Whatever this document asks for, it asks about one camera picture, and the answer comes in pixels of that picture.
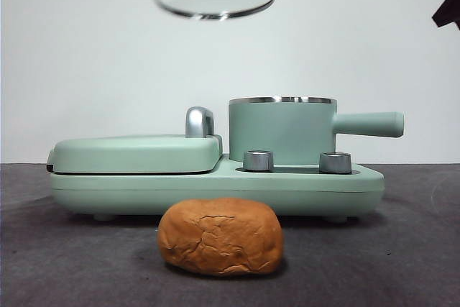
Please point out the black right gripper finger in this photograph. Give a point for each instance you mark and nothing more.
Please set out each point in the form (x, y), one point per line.
(449, 12)

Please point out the brown potato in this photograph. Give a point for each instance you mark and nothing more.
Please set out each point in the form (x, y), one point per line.
(219, 237)

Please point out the mint green steamer pot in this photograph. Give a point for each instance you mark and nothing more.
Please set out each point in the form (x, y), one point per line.
(280, 127)

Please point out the silver control knob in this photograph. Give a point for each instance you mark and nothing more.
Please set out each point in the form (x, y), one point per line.
(257, 160)
(335, 163)

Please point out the mint green breakfast maker base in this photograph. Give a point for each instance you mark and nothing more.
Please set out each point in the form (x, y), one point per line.
(143, 192)

